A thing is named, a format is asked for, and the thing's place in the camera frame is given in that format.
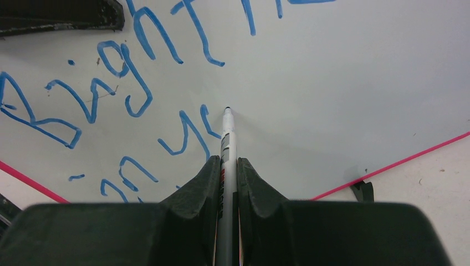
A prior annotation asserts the pink framed whiteboard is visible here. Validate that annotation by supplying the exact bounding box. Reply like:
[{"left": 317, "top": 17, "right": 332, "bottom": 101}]
[{"left": 1, "top": 1, "right": 469, "bottom": 202}]

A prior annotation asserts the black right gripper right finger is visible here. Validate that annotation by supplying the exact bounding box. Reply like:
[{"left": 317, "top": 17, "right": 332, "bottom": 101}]
[{"left": 237, "top": 158, "right": 451, "bottom": 265}]

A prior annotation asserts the black table front rail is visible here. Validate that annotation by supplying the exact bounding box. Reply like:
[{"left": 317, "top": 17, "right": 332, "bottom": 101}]
[{"left": 0, "top": 194, "right": 22, "bottom": 237}]

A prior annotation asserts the white whiteboard marker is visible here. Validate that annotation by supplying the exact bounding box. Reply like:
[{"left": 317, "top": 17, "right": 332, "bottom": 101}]
[{"left": 214, "top": 107, "right": 239, "bottom": 265}]

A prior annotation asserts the black clip near corner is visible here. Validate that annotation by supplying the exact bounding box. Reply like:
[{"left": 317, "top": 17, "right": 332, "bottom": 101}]
[{"left": 350, "top": 181, "right": 375, "bottom": 202}]

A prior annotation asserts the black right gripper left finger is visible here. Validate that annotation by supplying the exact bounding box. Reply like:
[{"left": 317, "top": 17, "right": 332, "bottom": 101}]
[{"left": 1, "top": 156, "right": 221, "bottom": 265}]

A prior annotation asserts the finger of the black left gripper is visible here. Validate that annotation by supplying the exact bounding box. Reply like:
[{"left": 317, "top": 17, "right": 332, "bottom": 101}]
[{"left": 1, "top": 0, "right": 125, "bottom": 37}]

